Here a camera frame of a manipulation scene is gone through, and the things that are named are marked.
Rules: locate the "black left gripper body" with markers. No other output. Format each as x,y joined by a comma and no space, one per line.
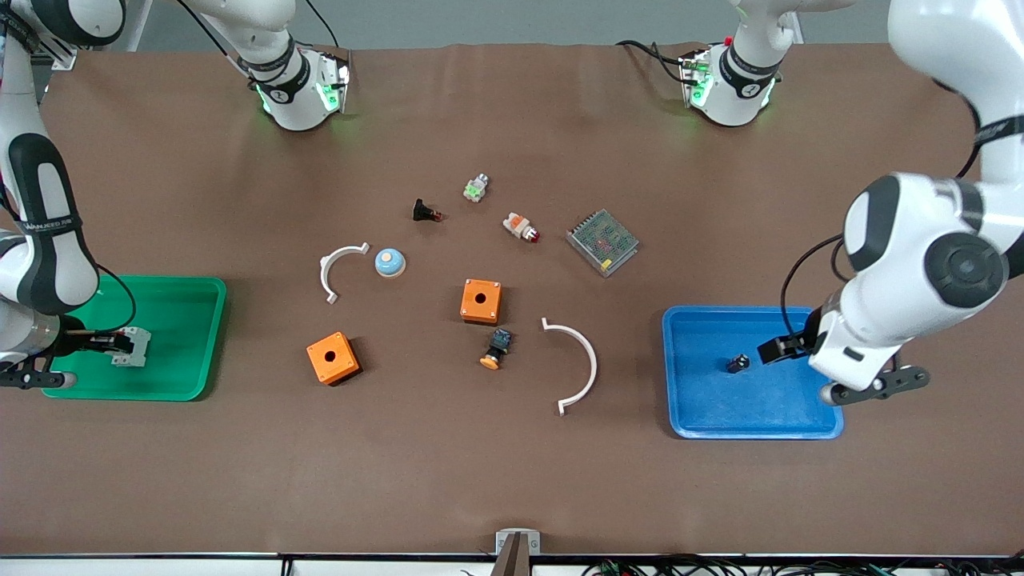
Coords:
810,335

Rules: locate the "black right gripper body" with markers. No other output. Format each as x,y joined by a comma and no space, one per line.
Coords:
72,342

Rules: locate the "white red circuit breaker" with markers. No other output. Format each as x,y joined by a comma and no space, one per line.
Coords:
140,352

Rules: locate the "small black capacitor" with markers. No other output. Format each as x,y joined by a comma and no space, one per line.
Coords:
738,364

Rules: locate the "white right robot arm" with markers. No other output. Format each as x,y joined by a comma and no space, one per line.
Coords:
48,208

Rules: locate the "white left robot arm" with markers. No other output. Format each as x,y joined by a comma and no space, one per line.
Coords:
904,232

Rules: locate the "green plastic tray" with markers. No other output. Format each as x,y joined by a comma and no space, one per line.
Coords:
176,320

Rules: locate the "blue plastic tray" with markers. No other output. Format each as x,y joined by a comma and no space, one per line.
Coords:
720,408

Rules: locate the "large white curved strip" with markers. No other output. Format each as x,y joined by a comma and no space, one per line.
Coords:
594,364

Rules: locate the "metal mesh power supply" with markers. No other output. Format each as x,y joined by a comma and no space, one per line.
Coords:
602,242

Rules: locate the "small white curved strip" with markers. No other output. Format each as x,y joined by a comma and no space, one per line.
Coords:
323,272

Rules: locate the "orange button box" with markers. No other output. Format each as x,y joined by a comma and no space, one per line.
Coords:
481,308
336,364

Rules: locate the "orange cap push button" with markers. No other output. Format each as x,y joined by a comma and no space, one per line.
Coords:
496,349

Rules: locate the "red orange indicator light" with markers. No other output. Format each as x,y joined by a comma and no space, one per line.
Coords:
518,226

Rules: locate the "blue dome buzzer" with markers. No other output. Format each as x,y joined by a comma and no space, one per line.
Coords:
390,262

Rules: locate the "brown table mat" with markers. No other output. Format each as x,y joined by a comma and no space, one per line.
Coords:
512,480

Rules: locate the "black red push button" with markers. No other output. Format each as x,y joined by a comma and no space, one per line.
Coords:
422,210

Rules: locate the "green white indicator light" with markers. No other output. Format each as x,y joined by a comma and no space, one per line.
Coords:
476,189

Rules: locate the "white table edge rail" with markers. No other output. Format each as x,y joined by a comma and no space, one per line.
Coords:
160,566

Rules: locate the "grey table clamp bracket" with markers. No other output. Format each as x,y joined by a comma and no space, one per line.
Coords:
518,544

